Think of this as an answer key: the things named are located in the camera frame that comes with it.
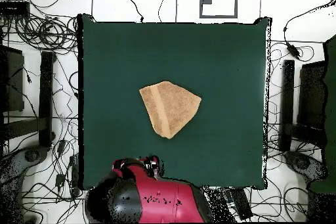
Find flat black switch box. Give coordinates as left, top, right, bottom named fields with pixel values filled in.
left=0, top=0, right=31, bottom=18

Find coiled black cables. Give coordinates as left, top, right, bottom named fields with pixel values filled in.
left=14, top=14, right=79, bottom=51

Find black power strip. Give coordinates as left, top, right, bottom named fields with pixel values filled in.
left=222, top=187, right=254, bottom=221

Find dark wheeled stand base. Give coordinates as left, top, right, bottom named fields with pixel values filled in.
left=0, top=146, right=49, bottom=190
left=283, top=150, right=329, bottom=190

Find green cloth beside table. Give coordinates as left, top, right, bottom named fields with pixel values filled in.
left=308, top=34, right=336, bottom=194

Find black equipment box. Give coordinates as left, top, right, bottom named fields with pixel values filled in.
left=297, top=60, right=327, bottom=130
left=0, top=45, right=25, bottom=113

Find grey rectangular frame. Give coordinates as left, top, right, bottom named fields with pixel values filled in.
left=199, top=0, right=239, bottom=19

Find tan terry towel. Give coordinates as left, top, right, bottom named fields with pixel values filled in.
left=138, top=81, right=202, bottom=140

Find black power adapter with cable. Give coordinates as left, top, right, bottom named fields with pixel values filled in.
left=283, top=0, right=336, bottom=60

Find dark green table cloth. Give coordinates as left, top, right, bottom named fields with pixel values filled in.
left=77, top=13, right=272, bottom=190

